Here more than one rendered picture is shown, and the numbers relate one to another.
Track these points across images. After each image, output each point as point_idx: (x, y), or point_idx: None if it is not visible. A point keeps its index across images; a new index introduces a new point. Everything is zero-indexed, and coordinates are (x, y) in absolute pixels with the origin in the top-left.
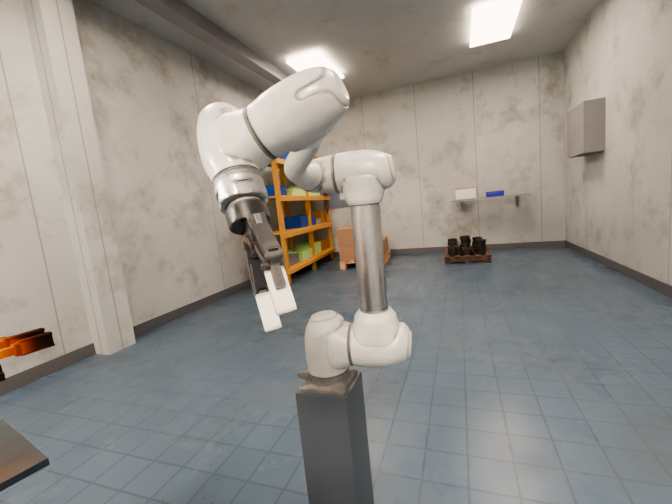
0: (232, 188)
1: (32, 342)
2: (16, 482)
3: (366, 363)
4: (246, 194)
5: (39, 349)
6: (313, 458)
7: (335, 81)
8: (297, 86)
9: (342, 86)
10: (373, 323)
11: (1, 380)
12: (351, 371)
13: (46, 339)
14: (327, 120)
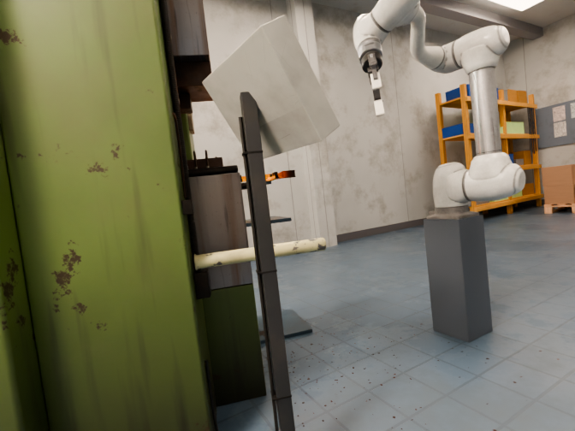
0: (364, 48)
1: (287, 173)
2: (280, 221)
3: (477, 194)
4: (370, 50)
5: (289, 176)
6: (434, 268)
7: None
8: None
9: None
10: (483, 160)
11: (277, 178)
12: (471, 211)
13: (292, 173)
14: (408, 1)
